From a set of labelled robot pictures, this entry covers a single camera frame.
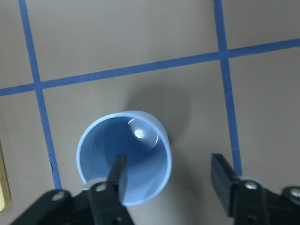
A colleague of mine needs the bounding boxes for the light blue plastic cup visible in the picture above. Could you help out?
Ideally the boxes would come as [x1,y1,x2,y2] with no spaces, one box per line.
[76,111,172,206]

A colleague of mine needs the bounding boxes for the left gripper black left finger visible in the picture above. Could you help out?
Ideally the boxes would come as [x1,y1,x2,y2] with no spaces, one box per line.
[12,155,134,225]

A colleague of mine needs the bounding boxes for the wooden mug stand base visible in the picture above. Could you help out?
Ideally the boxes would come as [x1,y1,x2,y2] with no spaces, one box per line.
[0,147,11,211]

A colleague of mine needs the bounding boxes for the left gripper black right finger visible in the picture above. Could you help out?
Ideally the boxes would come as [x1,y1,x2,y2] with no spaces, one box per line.
[210,153,300,225]

